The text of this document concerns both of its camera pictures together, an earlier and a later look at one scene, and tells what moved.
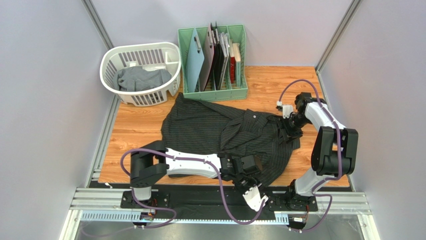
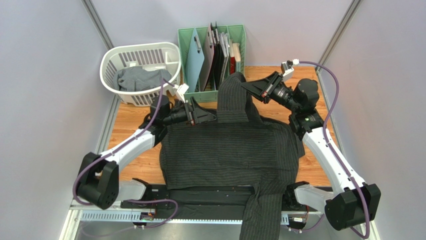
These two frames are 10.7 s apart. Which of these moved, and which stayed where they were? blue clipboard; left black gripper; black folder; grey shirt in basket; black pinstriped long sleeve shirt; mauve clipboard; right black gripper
Moved: right black gripper; black pinstriped long sleeve shirt; left black gripper
Stayed: mauve clipboard; grey shirt in basket; blue clipboard; black folder
